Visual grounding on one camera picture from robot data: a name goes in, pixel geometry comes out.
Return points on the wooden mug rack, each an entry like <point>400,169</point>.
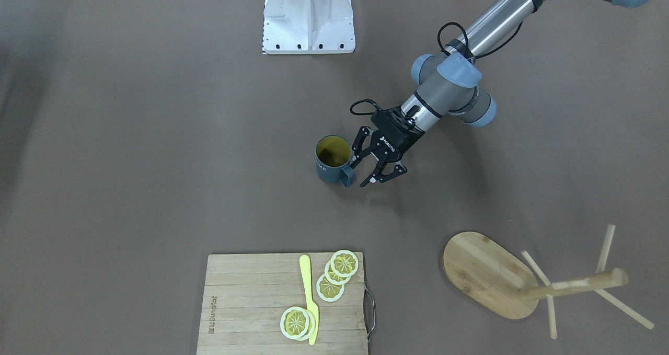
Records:
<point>511,287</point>

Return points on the dark grey mug yellow inside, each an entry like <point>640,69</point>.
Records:
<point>333,155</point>

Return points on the lemon slice under knife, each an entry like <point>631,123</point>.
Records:
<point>297,323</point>

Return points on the yellow plastic knife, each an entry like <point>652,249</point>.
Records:
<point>306,273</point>

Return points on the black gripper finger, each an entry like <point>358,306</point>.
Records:
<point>384,171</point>
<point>360,152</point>

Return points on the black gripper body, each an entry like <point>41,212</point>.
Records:
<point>395,144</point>

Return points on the middle lemon slice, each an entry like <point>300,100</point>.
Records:
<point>332,277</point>

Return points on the wooden cutting board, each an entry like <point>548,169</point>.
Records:
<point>245,296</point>

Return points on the white camera pillar base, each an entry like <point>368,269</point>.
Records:
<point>308,27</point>

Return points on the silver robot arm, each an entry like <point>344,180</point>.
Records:
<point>447,85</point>

